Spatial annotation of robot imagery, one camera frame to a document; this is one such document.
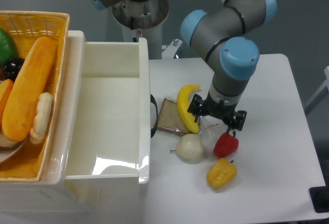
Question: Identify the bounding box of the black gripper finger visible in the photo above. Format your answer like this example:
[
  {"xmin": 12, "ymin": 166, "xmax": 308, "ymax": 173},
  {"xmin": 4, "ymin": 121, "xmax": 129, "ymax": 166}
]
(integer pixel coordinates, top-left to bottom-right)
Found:
[
  {"xmin": 187, "ymin": 94, "xmax": 206, "ymax": 123},
  {"xmin": 226, "ymin": 110, "xmax": 247, "ymax": 137}
]

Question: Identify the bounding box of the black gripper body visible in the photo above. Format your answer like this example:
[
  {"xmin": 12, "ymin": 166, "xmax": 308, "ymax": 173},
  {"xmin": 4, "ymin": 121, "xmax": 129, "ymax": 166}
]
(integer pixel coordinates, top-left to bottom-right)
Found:
[{"xmin": 204, "ymin": 91, "xmax": 237, "ymax": 125}]

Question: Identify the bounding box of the white pear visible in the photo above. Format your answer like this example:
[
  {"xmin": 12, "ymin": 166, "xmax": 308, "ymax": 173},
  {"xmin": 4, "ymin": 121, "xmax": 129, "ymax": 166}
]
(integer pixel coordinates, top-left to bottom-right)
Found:
[{"xmin": 170, "ymin": 134, "xmax": 204, "ymax": 160}]

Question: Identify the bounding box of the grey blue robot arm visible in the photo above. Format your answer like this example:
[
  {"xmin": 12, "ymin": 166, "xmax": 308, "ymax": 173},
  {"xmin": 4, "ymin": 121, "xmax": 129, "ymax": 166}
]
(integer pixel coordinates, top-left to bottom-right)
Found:
[{"xmin": 91, "ymin": 0, "xmax": 277, "ymax": 134}]

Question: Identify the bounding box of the yellow banana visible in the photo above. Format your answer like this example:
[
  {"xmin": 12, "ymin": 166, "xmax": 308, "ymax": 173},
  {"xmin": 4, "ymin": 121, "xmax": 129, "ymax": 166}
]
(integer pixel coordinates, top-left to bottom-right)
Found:
[{"xmin": 176, "ymin": 84, "xmax": 200, "ymax": 134}]

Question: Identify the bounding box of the clear plastic wrapper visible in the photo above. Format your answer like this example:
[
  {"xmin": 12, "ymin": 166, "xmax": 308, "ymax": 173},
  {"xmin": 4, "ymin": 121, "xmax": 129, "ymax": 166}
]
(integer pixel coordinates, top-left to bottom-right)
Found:
[{"xmin": 192, "ymin": 114, "xmax": 220, "ymax": 140}]

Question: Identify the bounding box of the red bell pepper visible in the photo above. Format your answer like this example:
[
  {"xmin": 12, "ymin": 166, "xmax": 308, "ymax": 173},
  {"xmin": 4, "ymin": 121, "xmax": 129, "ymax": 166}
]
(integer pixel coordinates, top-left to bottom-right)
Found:
[{"xmin": 213, "ymin": 131, "xmax": 239, "ymax": 158}]

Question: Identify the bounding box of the brown bread slice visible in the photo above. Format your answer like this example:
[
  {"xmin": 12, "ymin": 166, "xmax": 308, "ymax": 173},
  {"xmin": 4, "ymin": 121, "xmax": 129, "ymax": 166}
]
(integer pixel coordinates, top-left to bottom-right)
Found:
[{"xmin": 157, "ymin": 98, "xmax": 192, "ymax": 137}]

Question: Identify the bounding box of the black white mug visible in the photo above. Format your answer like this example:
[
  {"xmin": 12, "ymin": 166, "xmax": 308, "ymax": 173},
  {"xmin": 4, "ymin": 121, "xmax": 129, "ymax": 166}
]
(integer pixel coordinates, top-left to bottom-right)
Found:
[{"xmin": 150, "ymin": 94, "xmax": 158, "ymax": 138}]

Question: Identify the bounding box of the yellow bell pepper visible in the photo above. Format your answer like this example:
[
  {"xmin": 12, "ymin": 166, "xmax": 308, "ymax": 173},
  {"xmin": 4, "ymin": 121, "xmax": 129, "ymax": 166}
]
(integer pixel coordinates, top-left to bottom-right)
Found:
[{"xmin": 206, "ymin": 158, "xmax": 237, "ymax": 190}]

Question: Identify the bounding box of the black device at edge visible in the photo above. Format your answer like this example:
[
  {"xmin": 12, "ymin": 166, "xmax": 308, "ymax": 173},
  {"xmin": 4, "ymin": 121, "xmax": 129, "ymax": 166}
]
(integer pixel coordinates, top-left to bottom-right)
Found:
[{"xmin": 309, "ymin": 186, "xmax": 328, "ymax": 213}]

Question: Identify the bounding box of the white plastic bin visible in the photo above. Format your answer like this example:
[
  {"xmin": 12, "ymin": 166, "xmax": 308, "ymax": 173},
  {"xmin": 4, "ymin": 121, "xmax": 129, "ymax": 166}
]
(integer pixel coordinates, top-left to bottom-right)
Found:
[{"xmin": 1, "ymin": 31, "xmax": 151, "ymax": 214}]

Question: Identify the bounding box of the cream white squash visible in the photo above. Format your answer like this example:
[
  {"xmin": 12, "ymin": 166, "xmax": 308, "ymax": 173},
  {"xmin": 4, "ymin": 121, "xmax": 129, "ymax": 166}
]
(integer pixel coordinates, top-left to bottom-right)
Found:
[{"xmin": 29, "ymin": 92, "xmax": 53, "ymax": 144}]

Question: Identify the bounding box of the orange baguette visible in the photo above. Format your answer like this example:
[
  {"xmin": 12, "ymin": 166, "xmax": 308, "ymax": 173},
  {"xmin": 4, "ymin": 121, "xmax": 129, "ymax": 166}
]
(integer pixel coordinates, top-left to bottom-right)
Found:
[{"xmin": 1, "ymin": 36, "xmax": 57, "ymax": 142}]

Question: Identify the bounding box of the yellow wicker basket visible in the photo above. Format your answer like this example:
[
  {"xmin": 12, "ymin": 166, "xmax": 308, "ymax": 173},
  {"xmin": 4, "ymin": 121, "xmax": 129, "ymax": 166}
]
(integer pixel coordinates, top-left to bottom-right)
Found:
[{"xmin": 1, "ymin": 11, "xmax": 69, "ymax": 183}]

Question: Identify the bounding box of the black round fruit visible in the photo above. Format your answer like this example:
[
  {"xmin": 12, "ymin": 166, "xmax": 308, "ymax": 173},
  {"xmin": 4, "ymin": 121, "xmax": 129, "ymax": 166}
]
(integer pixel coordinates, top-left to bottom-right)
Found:
[{"xmin": 3, "ymin": 58, "xmax": 25, "ymax": 82}]

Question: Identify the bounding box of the orange fruit piece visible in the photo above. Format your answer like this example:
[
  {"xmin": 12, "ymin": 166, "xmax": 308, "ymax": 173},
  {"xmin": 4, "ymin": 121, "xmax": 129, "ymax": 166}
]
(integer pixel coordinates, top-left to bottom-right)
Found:
[{"xmin": 0, "ymin": 79, "xmax": 14, "ymax": 121}]

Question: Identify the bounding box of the grey plate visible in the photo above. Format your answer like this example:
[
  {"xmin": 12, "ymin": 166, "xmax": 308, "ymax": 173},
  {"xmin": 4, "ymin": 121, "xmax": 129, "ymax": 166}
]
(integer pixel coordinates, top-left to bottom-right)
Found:
[{"xmin": 1, "ymin": 136, "xmax": 28, "ymax": 163}]

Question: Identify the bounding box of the green vegetable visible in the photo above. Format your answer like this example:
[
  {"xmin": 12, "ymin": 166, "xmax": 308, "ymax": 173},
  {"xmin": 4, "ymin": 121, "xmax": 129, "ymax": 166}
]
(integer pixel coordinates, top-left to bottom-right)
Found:
[{"xmin": 0, "ymin": 28, "xmax": 19, "ymax": 67}]

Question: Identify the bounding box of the white metal bracket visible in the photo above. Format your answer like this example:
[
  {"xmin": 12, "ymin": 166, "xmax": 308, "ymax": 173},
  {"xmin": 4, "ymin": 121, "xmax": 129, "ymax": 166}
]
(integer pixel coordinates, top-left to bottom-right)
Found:
[{"xmin": 162, "ymin": 38, "xmax": 182, "ymax": 59}]

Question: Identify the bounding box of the white frame at right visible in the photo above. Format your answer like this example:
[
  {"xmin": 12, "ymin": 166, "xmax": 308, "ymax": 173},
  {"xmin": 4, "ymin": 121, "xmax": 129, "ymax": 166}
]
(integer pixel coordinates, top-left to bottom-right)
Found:
[{"xmin": 304, "ymin": 66, "xmax": 328, "ymax": 116}]

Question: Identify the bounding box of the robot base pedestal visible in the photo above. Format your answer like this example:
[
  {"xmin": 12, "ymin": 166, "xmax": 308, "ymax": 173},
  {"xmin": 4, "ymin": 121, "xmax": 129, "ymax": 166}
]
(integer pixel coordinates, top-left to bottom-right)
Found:
[{"xmin": 112, "ymin": 0, "xmax": 169, "ymax": 60}]

